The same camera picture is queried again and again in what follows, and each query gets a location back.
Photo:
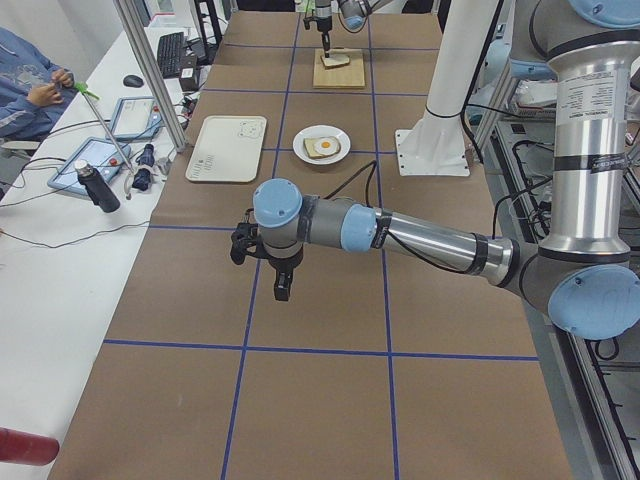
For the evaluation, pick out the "metal reacher grabber tool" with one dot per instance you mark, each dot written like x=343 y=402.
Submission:
x=90 y=98

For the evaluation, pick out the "cream bear serving tray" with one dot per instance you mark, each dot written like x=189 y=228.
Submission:
x=228 y=149

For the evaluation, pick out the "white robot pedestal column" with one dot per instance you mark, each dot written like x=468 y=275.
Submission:
x=468 y=26

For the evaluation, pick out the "black water bottle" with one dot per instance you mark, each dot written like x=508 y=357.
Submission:
x=96 y=187

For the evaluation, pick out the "black computer mouse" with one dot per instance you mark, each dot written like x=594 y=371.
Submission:
x=133 y=81

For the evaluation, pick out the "red bottle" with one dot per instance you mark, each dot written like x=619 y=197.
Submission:
x=26 y=448

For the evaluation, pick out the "person in blue hoodie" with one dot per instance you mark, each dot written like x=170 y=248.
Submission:
x=35 y=92

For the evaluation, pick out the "white round plate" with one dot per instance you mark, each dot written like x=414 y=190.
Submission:
x=321 y=131

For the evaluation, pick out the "bottom bread slice with crust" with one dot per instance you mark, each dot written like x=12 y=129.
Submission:
x=308 y=144

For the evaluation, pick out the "fried egg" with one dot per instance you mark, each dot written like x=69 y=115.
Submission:
x=327 y=145

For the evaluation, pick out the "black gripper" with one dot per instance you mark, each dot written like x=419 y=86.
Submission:
x=323 y=23
x=283 y=263

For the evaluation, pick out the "far blue teach pendant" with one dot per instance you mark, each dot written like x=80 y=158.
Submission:
x=135 y=119

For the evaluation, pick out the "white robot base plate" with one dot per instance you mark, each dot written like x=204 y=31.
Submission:
x=431 y=153

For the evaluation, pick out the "aluminium frame post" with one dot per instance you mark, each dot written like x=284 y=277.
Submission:
x=145 y=58

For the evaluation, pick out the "black keyboard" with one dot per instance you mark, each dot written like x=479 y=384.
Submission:
x=169 y=54

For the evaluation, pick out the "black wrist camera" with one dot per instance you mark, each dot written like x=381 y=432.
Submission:
x=246 y=241
x=308 y=20

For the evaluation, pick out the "wooden cutting board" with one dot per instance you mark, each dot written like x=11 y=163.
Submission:
x=351 y=76

